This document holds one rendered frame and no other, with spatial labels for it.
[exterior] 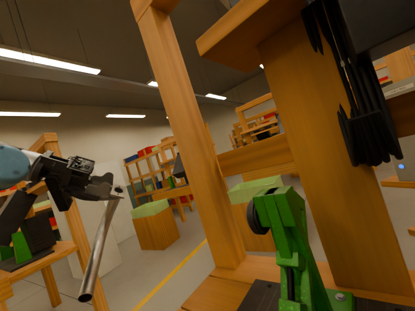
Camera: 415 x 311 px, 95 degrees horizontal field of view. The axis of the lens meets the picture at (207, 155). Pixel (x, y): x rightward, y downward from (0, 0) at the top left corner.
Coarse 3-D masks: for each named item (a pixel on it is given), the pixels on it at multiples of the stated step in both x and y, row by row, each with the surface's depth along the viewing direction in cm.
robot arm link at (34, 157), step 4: (24, 152) 47; (28, 152) 47; (32, 152) 48; (28, 156) 47; (32, 156) 47; (36, 156) 48; (40, 156) 49; (32, 160) 47; (36, 160) 47; (32, 164) 46; (32, 168) 47; (28, 176) 47; (24, 180) 47; (28, 180) 48
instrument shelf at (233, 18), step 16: (240, 0) 36; (256, 0) 34; (272, 0) 33; (288, 0) 35; (224, 16) 39; (240, 16) 37; (256, 16) 36; (272, 16) 38; (288, 16) 39; (208, 32) 41; (224, 32) 39; (240, 32) 40; (256, 32) 41; (272, 32) 43; (208, 48) 42; (224, 48) 44; (240, 48) 46; (256, 48) 48; (224, 64) 51; (240, 64) 55; (256, 64) 58
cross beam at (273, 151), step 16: (400, 96) 40; (400, 112) 40; (400, 128) 41; (256, 144) 62; (272, 144) 58; (288, 144) 56; (224, 160) 70; (240, 160) 66; (256, 160) 63; (272, 160) 59; (288, 160) 56; (224, 176) 72
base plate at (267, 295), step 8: (256, 280) 54; (264, 280) 53; (256, 288) 51; (264, 288) 50; (272, 288) 49; (248, 296) 49; (256, 296) 48; (264, 296) 47; (272, 296) 47; (280, 296) 46; (240, 304) 47; (248, 304) 47; (256, 304) 46; (264, 304) 45; (272, 304) 44; (360, 304) 38; (368, 304) 37; (376, 304) 37; (384, 304) 36; (392, 304) 36
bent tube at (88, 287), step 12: (120, 192) 60; (108, 204) 59; (108, 216) 60; (108, 228) 60; (96, 240) 56; (96, 252) 52; (96, 264) 49; (84, 276) 46; (96, 276) 47; (84, 288) 43; (84, 300) 43
